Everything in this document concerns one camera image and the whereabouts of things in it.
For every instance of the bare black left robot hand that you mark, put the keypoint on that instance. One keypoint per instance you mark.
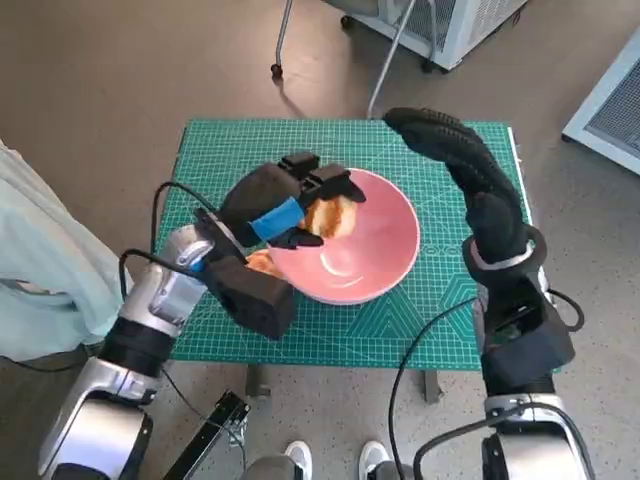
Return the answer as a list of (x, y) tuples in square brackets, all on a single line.
[(260, 195)]

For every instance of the round toy bread bun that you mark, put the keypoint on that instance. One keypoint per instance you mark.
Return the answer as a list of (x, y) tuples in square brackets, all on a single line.
[(260, 261)]

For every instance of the long toy bread loaf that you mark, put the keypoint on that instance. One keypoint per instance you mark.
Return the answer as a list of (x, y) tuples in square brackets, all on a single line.
[(332, 217)]

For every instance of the pink bowl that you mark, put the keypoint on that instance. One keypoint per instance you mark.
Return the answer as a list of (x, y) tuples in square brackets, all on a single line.
[(370, 250)]

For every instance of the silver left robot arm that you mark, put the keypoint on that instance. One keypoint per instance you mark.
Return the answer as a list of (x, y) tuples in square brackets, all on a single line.
[(150, 300)]

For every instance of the green cutting mat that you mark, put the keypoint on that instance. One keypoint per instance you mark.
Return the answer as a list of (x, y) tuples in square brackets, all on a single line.
[(300, 340)]

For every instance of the grey metal table leg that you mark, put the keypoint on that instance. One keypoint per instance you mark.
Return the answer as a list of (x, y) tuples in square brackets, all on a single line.
[(431, 387), (257, 382)]

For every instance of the white vented cabinet on casters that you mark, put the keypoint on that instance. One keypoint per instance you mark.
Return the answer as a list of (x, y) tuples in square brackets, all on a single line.
[(465, 25)]

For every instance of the white unit with grille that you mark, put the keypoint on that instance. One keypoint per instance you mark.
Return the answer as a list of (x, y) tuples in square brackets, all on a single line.
[(610, 110)]

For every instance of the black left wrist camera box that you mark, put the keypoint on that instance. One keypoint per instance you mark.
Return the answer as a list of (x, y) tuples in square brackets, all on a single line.
[(255, 300)]

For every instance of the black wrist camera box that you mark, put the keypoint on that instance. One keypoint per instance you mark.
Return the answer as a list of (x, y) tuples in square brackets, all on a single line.
[(535, 345), (255, 300)]

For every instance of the black metal frame bar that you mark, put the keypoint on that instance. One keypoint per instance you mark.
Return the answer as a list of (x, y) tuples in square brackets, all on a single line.
[(210, 435)]

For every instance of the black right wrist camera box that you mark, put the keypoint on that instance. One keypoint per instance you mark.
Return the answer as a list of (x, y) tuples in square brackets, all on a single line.
[(535, 345)]

